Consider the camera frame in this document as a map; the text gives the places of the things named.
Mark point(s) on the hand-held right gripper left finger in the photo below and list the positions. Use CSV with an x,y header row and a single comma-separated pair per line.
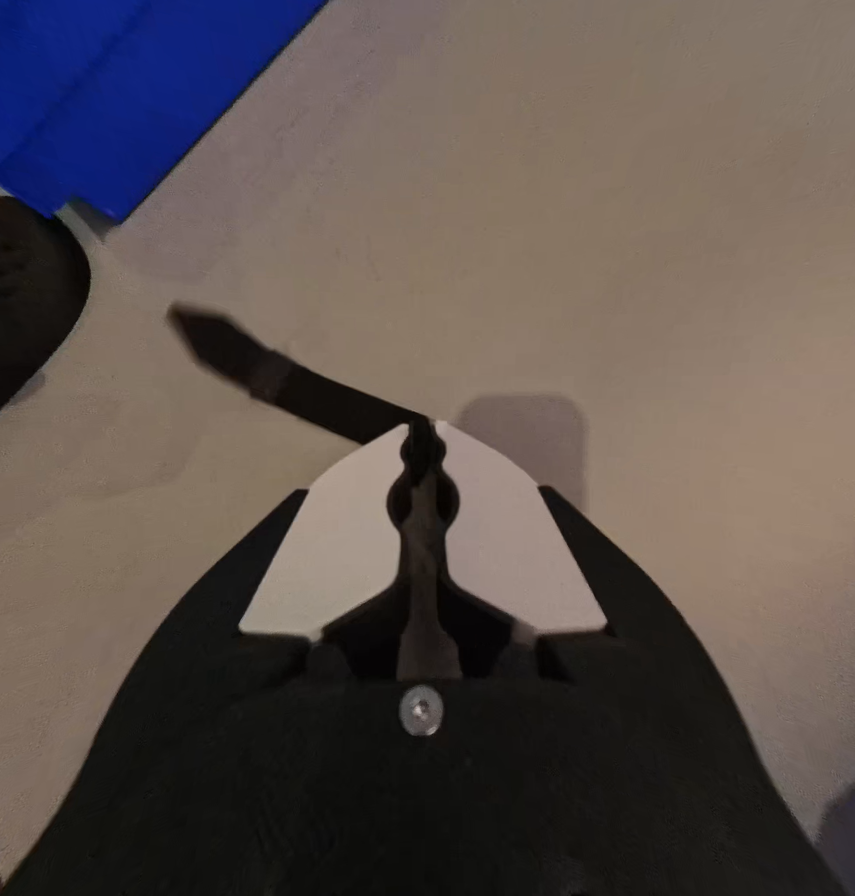
x,y
329,560

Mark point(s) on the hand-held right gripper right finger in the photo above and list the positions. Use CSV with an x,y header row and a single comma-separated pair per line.
x,y
518,560

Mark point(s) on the black hook-and-loop tie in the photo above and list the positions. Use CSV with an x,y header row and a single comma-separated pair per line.
x,y
315,395

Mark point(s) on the blue plastic bin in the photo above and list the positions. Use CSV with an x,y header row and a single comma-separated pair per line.
x,y
119,84

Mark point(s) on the black quilted elbow pad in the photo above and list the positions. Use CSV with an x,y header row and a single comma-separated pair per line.
x,y
21,301

